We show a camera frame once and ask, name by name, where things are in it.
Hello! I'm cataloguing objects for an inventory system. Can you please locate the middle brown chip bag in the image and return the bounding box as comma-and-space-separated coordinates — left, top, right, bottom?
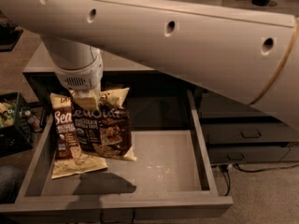
50, 93, 107, 179

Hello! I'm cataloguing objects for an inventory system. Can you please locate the black power cable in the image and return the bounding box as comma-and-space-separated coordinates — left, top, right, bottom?
218, 161, 299, 197

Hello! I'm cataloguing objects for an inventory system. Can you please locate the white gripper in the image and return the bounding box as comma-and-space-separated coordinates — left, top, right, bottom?
54, 55, 103, 111

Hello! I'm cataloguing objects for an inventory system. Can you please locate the back brown chip bag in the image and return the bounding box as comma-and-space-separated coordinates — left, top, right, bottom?
104, 84, 123, 91

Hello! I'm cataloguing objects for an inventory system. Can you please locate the open grey top drawer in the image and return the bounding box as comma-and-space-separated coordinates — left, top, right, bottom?
1, 91, 233, 224

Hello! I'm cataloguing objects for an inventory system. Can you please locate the middle right grey drawer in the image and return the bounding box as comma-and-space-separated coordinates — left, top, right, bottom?
202, 123, 299, 144

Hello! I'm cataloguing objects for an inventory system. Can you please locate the brown sea salt chip bag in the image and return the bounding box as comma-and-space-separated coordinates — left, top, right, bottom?
71, 88, 137, 161

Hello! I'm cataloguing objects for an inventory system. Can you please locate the black crate with items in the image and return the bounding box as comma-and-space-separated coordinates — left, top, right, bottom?
0, 92, 33, 157

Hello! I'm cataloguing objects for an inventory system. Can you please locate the black object on floor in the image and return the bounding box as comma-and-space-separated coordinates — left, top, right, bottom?
0, 18, 23, 52

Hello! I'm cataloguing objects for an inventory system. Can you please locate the grey counter cabinet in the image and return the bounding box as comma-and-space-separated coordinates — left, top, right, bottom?
23, 43, 196, 118

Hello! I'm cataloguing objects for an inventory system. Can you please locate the upper right grey drawer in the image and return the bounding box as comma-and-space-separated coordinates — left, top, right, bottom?
199, 92, 267, 119

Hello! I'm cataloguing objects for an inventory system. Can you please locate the lower right grey drawer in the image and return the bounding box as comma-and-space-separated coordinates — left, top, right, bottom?
208, 147, 299, 164

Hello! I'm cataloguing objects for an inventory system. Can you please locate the small bottle beside crate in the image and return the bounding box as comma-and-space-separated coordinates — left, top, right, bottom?
24, 110, 42, 133

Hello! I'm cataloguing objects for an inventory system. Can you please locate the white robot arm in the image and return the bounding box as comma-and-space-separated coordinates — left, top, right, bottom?
0, 0, 299, 129

